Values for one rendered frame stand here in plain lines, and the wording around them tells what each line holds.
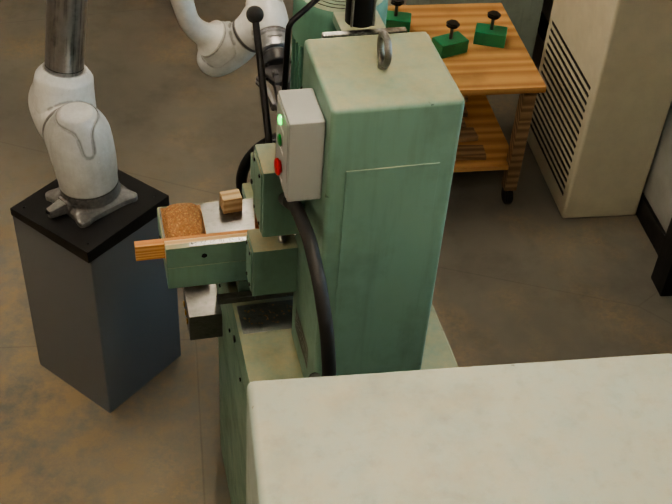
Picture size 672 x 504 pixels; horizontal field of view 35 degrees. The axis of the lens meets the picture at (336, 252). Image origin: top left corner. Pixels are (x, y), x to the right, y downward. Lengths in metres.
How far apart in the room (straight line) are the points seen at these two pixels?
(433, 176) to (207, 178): 2.27
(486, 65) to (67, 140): 1.59
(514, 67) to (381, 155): 2.05
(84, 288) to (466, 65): 1.57
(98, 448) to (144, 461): 0.14
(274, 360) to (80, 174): 0.81
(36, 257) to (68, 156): 0.37
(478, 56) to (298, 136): 2.12
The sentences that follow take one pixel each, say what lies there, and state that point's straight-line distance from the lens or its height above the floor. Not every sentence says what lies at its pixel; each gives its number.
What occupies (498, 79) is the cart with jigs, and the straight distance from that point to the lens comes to 3.69.
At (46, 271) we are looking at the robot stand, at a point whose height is 0.45.
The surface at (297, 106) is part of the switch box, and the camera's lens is 1.75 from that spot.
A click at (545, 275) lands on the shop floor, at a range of 3.74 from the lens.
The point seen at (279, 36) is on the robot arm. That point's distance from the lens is 2.78.
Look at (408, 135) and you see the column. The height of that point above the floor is 1.46.
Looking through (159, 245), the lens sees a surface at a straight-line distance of 2.30.
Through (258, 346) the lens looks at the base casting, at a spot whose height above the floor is 0.80.
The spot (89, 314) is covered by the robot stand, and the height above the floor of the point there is 0.39.
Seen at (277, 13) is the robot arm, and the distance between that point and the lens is 2.82.
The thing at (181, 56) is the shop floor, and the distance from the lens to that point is 4.70.
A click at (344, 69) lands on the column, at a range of 1.77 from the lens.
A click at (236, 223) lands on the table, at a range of 2.41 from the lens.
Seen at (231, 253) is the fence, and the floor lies 0.92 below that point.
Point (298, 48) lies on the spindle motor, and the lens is 2.05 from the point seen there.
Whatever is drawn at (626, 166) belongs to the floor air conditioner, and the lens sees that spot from 3.92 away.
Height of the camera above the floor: 2.46
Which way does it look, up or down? 42 degrees down
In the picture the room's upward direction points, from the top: 4 degrees clockwise
